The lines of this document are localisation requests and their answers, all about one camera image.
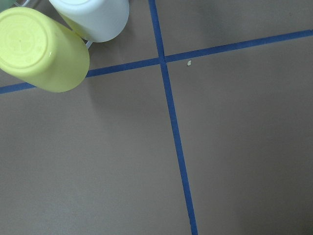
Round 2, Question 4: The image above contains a yellow upside-down cup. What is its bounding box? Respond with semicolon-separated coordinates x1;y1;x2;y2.
0;7;89;93

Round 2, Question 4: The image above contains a green upside-down cup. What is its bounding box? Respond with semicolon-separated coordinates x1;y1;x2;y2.
0;0;16;12

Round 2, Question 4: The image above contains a white wire cup rack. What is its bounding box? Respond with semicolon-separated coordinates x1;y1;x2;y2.
14;0;92;49

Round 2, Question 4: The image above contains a white upside-down cup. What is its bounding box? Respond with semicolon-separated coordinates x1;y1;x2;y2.
50;0;130;43

